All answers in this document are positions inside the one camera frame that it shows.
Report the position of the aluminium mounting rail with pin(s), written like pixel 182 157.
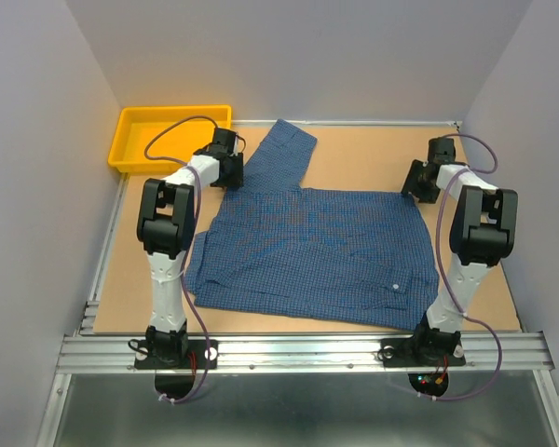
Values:
pixel 313 352

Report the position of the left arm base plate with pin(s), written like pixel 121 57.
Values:
pixel 197 357

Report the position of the blue plaid long sleeve shirt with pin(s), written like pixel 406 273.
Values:
pixel 278 248

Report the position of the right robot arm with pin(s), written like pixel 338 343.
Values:
pixel 481 235

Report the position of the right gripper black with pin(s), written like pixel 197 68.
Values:
pixel 411 183

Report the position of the yellow plastic bin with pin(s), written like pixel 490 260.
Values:
pixel 144 134

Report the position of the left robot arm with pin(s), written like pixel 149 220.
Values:
pixel 166 227

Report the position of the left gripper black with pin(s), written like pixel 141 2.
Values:
pixel 237 179

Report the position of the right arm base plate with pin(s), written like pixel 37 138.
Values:
pixel 400 354

